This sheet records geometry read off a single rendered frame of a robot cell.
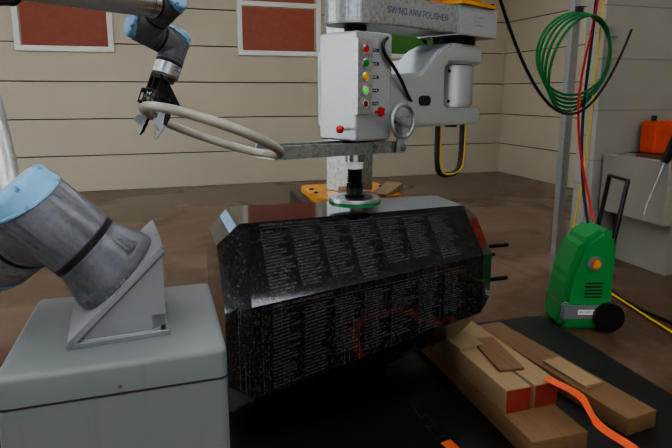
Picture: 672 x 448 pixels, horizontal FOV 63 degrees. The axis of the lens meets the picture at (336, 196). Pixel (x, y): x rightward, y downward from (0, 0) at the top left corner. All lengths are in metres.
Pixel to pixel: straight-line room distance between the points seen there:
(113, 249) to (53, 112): 7.18
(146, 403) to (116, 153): 7.22
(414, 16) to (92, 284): 1.69
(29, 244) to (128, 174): 7.12
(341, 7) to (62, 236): 1.40
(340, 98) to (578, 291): 1.89
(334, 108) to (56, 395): 1.49
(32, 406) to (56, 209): 0.35
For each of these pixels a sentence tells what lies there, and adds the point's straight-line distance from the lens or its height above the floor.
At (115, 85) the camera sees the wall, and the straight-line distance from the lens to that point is 8.21.
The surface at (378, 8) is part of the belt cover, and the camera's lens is 2.23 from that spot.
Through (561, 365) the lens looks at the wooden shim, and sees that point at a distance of 2.83.
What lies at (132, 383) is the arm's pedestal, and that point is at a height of 0.81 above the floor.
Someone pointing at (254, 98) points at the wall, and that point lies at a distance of 8.31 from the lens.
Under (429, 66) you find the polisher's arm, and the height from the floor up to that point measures 1.45.
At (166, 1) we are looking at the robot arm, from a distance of 1.84.
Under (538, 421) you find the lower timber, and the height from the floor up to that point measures 0.10.
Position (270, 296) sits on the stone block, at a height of 0.63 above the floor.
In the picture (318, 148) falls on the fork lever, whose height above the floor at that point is 1.13.
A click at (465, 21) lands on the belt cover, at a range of 2.65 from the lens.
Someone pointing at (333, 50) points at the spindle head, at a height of 1.50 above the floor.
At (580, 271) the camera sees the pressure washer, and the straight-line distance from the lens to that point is 3.39.
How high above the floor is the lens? 1.33
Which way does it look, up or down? 11 degrees down
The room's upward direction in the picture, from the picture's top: straight up
